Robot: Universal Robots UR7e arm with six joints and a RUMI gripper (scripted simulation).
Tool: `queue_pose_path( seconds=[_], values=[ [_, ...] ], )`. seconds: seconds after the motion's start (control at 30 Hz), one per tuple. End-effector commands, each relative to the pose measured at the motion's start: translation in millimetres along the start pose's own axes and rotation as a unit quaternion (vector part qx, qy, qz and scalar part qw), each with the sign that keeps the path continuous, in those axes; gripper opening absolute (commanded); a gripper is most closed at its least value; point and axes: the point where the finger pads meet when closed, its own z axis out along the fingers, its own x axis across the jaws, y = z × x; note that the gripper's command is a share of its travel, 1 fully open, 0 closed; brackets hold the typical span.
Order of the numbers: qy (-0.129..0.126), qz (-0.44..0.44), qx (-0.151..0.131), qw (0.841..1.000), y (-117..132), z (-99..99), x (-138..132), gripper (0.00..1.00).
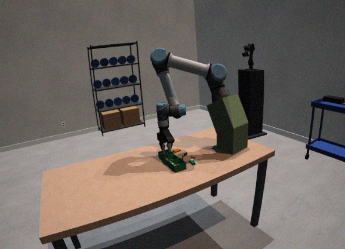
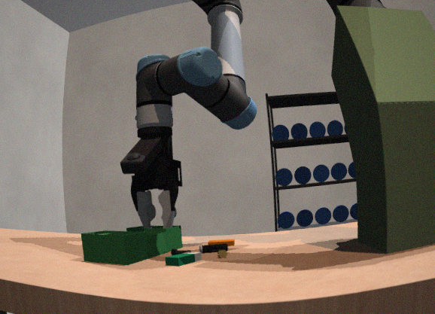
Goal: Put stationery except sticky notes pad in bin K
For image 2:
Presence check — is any black battery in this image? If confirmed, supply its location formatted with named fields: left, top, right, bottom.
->
left=199, top=243, right=228, bottom=253

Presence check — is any green rack of bins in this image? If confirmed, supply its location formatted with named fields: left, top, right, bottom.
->
left=81, top=226, right=183, bottom=265

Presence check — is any black bolt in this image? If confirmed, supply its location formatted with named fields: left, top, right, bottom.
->
left=171, top=249, right=191, bottom=255

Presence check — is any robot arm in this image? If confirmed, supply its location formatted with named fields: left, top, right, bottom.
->
left=120, top=0, right=257, bottom=174

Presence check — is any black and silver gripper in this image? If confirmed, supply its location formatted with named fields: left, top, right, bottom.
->
left=131, top=126, right=182, bottom=228

